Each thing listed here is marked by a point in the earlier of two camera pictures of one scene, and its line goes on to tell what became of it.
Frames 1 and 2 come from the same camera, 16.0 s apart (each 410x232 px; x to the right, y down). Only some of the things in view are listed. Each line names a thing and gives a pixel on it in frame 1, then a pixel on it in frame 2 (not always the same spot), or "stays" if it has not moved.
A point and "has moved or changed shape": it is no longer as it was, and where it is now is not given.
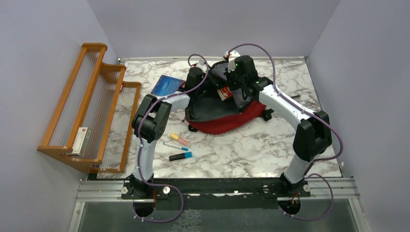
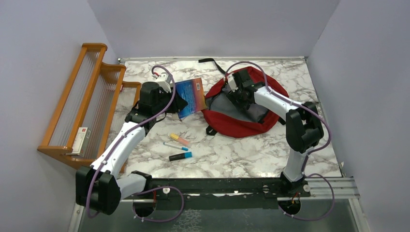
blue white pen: [183, 148] stays
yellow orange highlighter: [179, 138] stays
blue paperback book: [166, 84] has moved or changed shape
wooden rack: [93, 126] stays
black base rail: [259, 194] stays
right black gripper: [227, 75] → [232, 95]
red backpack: [216, 109] has moved or changed shape
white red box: [81, 141] stays
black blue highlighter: [185, 155] stays
